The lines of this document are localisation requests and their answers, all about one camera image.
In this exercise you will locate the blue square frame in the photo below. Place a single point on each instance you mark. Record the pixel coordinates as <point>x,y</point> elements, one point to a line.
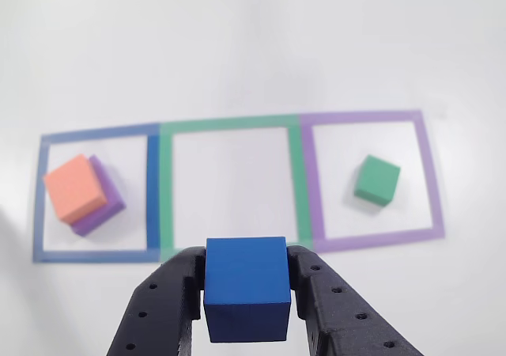
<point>152,190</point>

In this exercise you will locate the purple square frame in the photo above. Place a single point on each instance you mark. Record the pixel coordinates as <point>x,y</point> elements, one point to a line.
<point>308,182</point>

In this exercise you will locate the green square frame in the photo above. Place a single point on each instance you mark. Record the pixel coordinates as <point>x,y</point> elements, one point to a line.
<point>166,190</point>

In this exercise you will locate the orange cube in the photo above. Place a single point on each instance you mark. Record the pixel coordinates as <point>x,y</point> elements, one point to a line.
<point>75,186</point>

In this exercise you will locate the small blue cube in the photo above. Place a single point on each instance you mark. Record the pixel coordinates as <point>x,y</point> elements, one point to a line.
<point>245,273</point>

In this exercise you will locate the green cube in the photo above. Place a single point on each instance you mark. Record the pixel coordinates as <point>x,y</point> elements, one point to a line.
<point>375,180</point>

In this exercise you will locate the large purple cube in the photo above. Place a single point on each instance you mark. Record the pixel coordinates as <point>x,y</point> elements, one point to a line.
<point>106,198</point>

